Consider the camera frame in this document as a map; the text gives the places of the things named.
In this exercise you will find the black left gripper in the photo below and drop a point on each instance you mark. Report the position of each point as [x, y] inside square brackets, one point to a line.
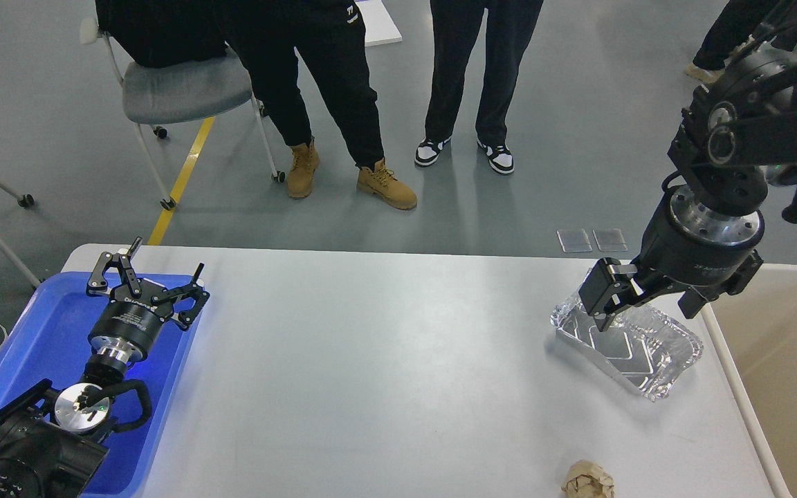
[139, 309]

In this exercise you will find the aluminium foil tray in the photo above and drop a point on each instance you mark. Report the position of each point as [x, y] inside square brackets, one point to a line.
[644, 349]

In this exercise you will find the black jacket on chair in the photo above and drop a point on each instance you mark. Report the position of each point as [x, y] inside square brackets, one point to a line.
[163, 33]

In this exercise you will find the person in tan boots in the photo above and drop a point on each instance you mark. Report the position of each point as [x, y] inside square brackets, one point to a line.
[271, 38]

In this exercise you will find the grey office chair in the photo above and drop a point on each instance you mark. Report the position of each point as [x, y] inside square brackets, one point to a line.
[187, 92]

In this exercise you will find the crumpled brown paper ball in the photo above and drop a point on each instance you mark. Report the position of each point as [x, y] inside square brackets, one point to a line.
[588, 479]

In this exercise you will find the white board on floor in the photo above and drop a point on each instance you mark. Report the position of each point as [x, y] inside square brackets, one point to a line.
[380, 27]

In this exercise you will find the beige plastic bin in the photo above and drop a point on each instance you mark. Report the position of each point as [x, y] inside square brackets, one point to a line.
[755, 335]

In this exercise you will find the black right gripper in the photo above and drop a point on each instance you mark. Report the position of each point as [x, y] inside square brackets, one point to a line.
[687, 248]

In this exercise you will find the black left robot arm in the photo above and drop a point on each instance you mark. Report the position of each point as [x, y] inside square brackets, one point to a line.
[87, 376]

